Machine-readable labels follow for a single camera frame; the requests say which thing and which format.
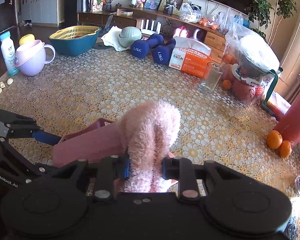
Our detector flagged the clear plastic bag with bowl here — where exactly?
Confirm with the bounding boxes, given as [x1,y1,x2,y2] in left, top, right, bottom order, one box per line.
[221,25,283,105]

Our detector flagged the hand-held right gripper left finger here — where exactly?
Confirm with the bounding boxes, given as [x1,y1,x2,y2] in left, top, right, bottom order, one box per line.
[65,154,131,202]

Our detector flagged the blue basin with yellow basket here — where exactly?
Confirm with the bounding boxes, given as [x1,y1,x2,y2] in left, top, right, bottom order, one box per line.
[48,26,101,56]

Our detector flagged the black remote control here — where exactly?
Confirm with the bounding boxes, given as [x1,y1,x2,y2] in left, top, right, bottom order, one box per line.
[285,216,300,239]

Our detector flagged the pink plush toy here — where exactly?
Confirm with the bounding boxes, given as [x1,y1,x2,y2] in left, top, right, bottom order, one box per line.
[119,100,182,193]

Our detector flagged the photo frame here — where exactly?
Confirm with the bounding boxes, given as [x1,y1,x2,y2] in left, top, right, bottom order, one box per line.
[143,0,163,10]

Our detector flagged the grey wall cabinet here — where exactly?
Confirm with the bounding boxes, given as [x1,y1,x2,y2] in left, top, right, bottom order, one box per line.
[14,0,58,28]

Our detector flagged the red thermos bottle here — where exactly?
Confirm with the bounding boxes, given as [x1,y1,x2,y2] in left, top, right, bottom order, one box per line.
[275,74,300,145]

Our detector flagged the white yogurt bottle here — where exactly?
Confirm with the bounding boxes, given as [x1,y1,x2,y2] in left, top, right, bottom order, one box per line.
[0,32,20,76]

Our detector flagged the red printed bag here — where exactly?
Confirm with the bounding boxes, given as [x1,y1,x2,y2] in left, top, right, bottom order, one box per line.
[231,64,273,105]

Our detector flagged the blue dumbbell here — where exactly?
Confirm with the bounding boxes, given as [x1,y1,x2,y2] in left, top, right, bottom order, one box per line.
[130,33,165,58]
[152,38,177,68]

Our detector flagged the orange and white tissue pack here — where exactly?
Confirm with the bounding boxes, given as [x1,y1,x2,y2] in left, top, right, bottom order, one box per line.
[168,37,213,78]

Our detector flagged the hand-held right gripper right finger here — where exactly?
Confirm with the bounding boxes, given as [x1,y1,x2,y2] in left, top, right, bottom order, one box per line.
[162,157,232,202]

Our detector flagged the wooden sideboard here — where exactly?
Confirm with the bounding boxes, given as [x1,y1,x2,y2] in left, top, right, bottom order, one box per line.
[77,6,230,65]

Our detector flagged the white cloth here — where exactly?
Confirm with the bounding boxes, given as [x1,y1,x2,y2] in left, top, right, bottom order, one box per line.
[101,26,127,52]

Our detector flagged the clear drinking glass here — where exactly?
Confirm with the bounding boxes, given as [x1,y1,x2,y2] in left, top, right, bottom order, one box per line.
[199,62,225,93]

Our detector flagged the pale green bowl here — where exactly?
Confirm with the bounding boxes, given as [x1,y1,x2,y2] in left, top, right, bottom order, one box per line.
[118,27,143,48]

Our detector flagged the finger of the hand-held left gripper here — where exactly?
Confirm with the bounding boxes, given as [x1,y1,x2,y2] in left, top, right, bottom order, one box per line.
[0,109,63,146]

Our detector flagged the purple cup with pink lid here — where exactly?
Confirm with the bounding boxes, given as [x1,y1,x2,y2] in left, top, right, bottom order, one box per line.
[14,39,56,77]

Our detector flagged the white router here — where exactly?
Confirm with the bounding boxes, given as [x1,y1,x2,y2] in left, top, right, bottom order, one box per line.
[139,19,163,35]

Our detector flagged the black refrigerator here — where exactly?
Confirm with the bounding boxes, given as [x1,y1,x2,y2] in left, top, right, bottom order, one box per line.
[64,0,96,28]

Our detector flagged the potted plant in dark pot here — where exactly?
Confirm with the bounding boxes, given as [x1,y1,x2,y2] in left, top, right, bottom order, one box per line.
[155,0,184,15]

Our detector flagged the patterned lace tablecloth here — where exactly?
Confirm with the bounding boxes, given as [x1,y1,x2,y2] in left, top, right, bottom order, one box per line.
[0,45,300,230]

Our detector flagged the large green houseplant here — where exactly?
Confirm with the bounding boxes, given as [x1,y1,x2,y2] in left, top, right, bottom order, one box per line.
[245,0,298,43]

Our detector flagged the yellow round lid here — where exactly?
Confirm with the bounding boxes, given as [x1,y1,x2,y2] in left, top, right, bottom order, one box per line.
[19,33,36,46]

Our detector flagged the pink plastic box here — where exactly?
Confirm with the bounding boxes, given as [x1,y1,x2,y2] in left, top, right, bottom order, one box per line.
[52,119,127,168]

